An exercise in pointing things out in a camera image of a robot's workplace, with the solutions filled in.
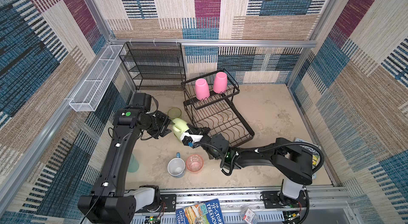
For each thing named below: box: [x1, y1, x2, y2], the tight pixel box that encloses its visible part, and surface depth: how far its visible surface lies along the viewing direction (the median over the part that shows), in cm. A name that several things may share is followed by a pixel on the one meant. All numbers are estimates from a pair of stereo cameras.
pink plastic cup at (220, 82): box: [213, 71, 228, 94], surface depth 88 cm
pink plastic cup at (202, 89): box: [194, 78, 210, 101], surface depth 84 cm
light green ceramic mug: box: [171, 117, 190, 141], surface depth 74 cm
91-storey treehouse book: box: [175, 198, 225, 224], surface depth 70 cm
